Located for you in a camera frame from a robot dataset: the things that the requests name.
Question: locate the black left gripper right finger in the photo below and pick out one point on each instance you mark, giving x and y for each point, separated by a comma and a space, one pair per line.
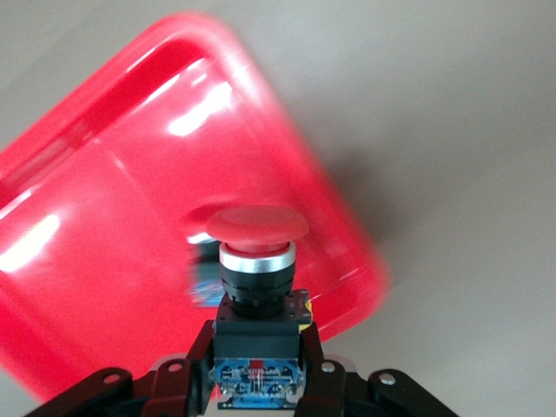
339, 391

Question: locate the red plastic tray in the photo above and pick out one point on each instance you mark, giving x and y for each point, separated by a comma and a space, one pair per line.
108, 174

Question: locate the table cover sheet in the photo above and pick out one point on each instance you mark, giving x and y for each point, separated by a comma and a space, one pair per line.
456, 108

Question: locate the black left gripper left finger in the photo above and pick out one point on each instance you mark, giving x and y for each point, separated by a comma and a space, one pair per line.
174, 386

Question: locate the red push button switch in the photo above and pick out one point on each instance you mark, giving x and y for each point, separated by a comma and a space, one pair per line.
256, 265
204, 278

